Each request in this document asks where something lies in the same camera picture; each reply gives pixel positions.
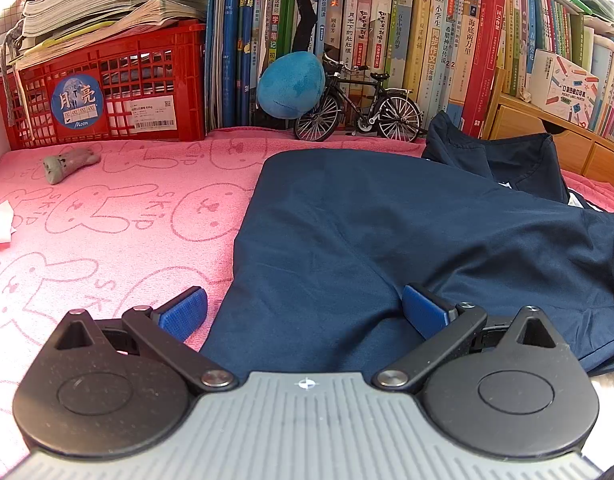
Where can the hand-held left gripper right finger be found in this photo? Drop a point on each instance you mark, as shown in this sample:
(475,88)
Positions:
(424,310)

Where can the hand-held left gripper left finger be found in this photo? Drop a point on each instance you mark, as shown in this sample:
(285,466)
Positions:
(182,312)

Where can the navy and white jacket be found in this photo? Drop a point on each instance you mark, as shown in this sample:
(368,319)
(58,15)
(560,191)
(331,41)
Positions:
(387,230)

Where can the pink bunny print blanket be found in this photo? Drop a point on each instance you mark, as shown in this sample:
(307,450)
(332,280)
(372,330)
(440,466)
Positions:
(112,220)

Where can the small grey toy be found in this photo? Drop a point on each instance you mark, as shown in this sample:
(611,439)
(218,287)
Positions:
(69,164)

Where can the black model bicycle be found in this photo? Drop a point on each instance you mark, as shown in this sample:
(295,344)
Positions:
(402,115)

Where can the wooden drawer organizer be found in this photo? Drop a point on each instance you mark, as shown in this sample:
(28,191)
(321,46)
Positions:
(517,125)

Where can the red plastic crate with sticker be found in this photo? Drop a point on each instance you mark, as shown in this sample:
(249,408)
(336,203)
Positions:
(137,90)

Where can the blue plush ball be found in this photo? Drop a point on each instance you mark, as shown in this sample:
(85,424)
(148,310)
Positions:
(289,85)

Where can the white printed cardboard box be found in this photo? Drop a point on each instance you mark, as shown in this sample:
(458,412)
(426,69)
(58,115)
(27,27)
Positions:
(562,85)

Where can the row of tall children's books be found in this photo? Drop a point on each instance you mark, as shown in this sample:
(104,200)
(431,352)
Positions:
(387,25)

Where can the row of slim schoolbooks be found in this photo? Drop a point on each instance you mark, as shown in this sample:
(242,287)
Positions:
(552,20)

